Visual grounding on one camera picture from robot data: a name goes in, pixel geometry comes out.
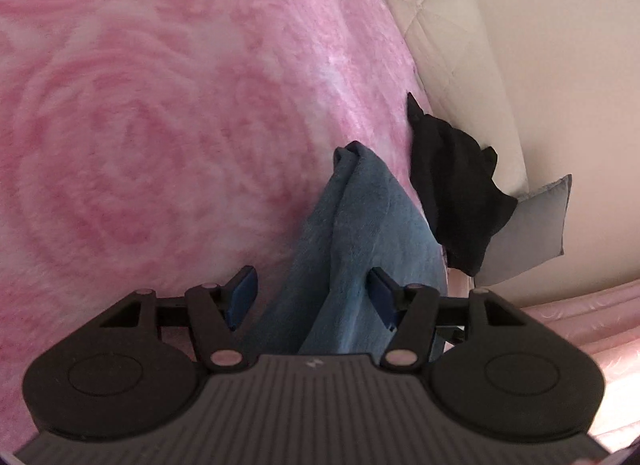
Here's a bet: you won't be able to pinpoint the grey cloth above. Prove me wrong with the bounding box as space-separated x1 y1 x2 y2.
474 174 573 287

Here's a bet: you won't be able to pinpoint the blue denim jeans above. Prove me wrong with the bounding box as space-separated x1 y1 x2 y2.
239 141 449 361

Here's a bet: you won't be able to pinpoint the pink curtain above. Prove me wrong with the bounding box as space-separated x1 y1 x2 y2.
447 277 640 456

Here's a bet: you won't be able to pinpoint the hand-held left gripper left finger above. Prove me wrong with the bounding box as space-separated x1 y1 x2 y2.
99 265 259 372

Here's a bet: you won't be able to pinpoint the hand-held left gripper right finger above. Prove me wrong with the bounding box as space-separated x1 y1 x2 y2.
367 267 527 372

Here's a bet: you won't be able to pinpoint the pink floral blanket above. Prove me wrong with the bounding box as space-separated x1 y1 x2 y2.
0 0 451 446

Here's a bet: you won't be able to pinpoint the black garment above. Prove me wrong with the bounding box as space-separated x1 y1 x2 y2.
406 92 519 277

